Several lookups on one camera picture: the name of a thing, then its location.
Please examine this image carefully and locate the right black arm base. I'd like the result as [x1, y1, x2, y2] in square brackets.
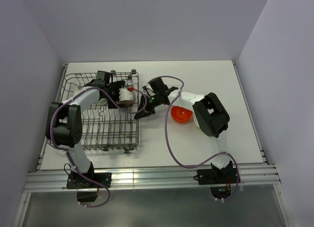
[193, 166, 240, 200]

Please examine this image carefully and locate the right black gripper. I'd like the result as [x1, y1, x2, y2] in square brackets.
[134, 94, 161, 120]

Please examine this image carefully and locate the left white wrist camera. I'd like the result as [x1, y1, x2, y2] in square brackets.
[119, 88, 134, 103]

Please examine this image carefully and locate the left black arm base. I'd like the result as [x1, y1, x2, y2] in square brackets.
[66, 173, 112, 204]

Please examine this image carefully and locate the white bowl yellow flower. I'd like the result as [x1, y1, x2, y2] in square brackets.
[96, 98, 107, 105]

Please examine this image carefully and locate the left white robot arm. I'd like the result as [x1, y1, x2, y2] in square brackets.
[46, 71, 127, 187]

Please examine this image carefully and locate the grey wire dish rack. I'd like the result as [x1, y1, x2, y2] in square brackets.
[57, 70, 141, 153]

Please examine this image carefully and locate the white square bowl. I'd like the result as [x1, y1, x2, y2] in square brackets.
[193, 114, 199, 127]

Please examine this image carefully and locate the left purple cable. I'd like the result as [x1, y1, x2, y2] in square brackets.
[49, 86, 148, 208]

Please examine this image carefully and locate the dark patterned bottom bowl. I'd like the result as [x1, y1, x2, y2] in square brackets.
[117, 95, 135, 107]

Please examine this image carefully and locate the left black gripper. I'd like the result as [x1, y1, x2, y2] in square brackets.
[104, 81, 126, 108]

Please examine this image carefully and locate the plain orange bowl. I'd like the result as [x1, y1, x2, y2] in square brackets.
[171, 106, 193, 124]

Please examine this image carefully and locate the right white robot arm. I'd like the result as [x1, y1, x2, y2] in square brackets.
[134, 76, 235, 183]

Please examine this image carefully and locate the aluminium mounting rail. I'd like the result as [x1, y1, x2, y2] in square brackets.
[23, 164, 281, 193]

